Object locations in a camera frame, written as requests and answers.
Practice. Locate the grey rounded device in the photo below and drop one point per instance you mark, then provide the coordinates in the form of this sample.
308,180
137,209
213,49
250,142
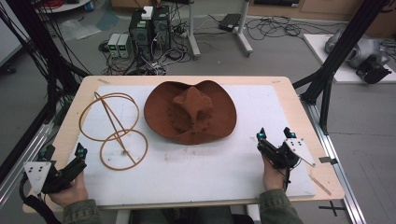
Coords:
364,49

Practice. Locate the clear plastic sheet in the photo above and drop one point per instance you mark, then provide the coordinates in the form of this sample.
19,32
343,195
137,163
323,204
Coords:
79,29

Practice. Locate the white box on tower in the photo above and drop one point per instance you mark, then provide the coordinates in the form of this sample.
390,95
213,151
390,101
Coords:
147,12

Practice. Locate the white floor board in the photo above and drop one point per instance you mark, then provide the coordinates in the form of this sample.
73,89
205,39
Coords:
342,74

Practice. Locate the person's right hand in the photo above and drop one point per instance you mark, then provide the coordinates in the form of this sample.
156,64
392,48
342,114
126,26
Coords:
272,177

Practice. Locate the thin wooden stick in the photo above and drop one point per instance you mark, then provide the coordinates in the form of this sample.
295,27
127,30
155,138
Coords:
320,185

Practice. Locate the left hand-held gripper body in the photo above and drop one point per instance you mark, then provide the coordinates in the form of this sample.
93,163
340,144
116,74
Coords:
59,179

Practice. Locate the flat black box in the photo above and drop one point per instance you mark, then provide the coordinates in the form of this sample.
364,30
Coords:
229,22

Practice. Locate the white power supply unit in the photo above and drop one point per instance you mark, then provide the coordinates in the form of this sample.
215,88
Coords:
124,46
113,45

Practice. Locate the grey tape piece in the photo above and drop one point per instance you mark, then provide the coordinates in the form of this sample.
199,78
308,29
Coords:
327,160

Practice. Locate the brown cowboy hat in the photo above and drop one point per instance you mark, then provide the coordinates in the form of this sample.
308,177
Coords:
162,105

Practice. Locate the black device on board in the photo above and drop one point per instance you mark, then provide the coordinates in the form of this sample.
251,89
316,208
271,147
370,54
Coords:
373,71

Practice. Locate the white table mat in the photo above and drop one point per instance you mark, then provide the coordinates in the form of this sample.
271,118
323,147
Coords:
193,174

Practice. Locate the person's left hand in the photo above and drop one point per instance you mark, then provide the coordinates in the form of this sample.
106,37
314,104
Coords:
70,193

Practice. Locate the black computer tower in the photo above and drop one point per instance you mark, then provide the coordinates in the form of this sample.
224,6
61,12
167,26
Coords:
162,29
140,37

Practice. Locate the black metal frame stand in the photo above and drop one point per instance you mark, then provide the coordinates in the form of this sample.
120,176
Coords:
37,43
345,43

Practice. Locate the aluminium rail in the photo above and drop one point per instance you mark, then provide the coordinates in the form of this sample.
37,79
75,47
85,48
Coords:
25,152
339,174

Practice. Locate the white desk leg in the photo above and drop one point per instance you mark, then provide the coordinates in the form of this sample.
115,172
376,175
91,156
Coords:
193,34
244,34

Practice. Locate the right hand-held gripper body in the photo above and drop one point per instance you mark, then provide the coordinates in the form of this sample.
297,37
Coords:
300,151

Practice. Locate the black tape cross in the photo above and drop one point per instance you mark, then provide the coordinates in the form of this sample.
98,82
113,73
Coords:
332,207

